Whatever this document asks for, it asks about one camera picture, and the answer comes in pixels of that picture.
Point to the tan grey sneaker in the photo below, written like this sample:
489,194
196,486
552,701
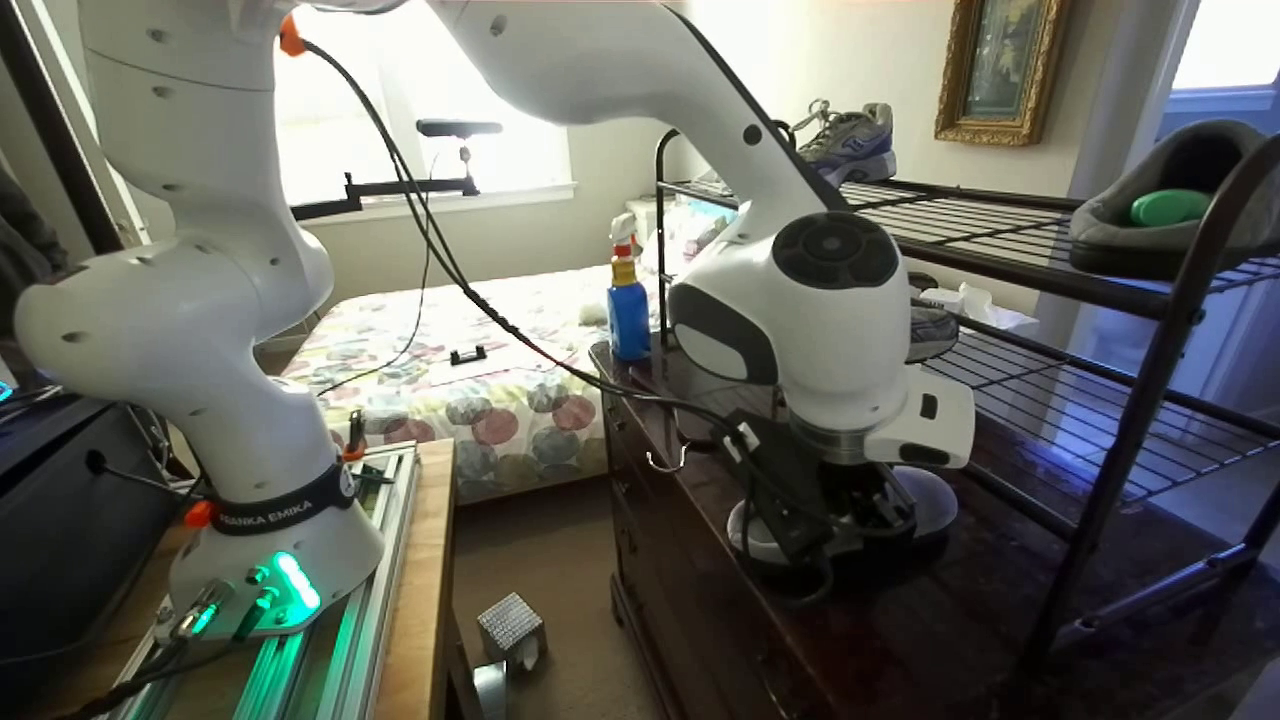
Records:
853,146

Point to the black metal shoe rack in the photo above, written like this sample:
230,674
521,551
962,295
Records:
1137,442

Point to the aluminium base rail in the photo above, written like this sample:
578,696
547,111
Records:
347,627

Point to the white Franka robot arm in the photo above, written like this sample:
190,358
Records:
203,334

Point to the blue yellow spray bottle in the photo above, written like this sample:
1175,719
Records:
625,312

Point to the black box beside robot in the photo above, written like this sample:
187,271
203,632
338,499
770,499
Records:
66,532

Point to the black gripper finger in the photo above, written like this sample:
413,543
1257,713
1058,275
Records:
803,532
884,513

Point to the gold picture frame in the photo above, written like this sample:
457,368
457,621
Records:
1001,66

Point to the small metal cube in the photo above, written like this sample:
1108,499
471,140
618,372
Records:
505,627

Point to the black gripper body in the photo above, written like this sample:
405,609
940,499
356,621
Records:
821,481

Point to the light wooden board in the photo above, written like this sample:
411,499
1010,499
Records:
420,600

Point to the small black object on bed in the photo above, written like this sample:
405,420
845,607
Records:
467,358

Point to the bed with floral cover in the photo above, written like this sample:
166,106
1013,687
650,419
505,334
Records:
440,386

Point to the dark wooden dresser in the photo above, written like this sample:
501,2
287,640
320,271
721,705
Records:
864,640

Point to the grey slipper with green insert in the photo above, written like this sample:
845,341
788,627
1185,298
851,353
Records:
1107,237

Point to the plain grey slipper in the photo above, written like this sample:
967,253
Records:
936,501

